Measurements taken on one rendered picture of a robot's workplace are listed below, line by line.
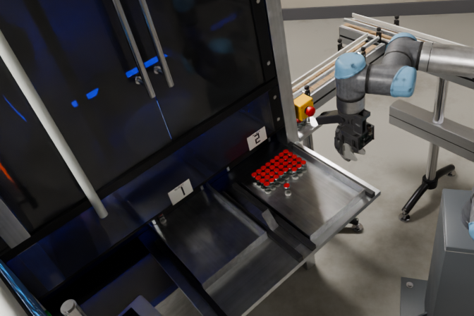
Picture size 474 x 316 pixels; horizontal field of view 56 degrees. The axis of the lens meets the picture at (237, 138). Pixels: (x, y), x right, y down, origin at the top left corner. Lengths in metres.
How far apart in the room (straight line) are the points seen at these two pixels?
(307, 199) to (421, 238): 1.12
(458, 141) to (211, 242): 1.32
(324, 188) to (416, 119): 0.94
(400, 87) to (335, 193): 0.56
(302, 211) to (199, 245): 0.36
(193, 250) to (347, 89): 0.73
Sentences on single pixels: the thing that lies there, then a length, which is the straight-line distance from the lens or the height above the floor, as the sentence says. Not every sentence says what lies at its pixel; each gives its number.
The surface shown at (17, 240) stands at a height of 1.22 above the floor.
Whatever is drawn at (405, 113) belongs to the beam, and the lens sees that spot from 2.43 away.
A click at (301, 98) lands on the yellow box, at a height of 1.03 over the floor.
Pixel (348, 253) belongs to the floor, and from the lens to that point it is 2.49.
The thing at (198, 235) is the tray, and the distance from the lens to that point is 1.54.
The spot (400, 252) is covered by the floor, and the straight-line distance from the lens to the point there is 2.51.
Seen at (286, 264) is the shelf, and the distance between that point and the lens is 1.42.
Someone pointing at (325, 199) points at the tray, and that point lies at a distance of 1.55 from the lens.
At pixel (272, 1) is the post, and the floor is 1.48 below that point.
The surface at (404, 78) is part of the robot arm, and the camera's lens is 1.13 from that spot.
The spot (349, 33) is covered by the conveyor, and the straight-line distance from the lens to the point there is 2.37.
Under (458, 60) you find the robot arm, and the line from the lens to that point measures 1.23.
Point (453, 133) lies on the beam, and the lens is 2.32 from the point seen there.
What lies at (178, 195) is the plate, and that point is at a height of 1.02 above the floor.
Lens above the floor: 2.06
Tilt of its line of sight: 40 degrees down
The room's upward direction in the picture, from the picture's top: 14 degrees counter-clockwise
